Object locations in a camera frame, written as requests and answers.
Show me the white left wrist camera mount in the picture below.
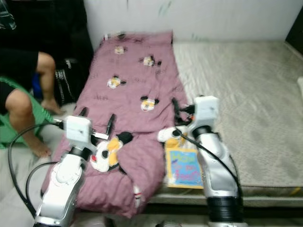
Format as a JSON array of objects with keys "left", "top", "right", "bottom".
[{"left": 65, "top": 116, "right": 93, "bottom": 152}]

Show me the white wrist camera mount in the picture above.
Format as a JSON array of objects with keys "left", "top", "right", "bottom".
[
  {"left": 192, "top": 96, "right": 221, "bottom": 134},
  {"left": 65, "top": 116, "right": 93, "bottom": 152}
]

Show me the yellow blue children's book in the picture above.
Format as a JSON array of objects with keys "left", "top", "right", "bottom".
[{"left": 166, "top": 147, "right": 204, "bottom": 190}]

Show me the black bag with white print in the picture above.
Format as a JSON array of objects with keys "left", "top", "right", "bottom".
[{"left": 54, "top": 59, "right": 76, "bottom": 105}]

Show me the green plastic stool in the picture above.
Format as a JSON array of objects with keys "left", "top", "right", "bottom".
[{"left": 0, "top": 76, "right": 55, "bottom": 147}]

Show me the blue bag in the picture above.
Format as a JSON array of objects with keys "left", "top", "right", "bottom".
[{"left": 32, "top": 73, "right": 43, "bottom": 97}]

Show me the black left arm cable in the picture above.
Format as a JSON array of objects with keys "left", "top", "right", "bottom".
[{"left": 7, "top": 122, "right": 67, "bottom": 220}]

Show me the purple cartoon mouse blanket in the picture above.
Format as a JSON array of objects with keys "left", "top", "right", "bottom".
[{"left": 50, "top": 31, "right": 190, "bottom": 218}]

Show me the cream quilted mattress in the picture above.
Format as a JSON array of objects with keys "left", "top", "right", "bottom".
[{"left": 144, "top": 40, "right": 303, "bottom": 199}]

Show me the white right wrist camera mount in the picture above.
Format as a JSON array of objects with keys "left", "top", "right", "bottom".
[{"left": 192, "top": 96, "right": 221, "bottom": 134}]

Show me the person with bare legs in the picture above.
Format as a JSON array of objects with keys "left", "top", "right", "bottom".
[{"left": 0, "top": 47, "right": 67, "bottom": 159}]

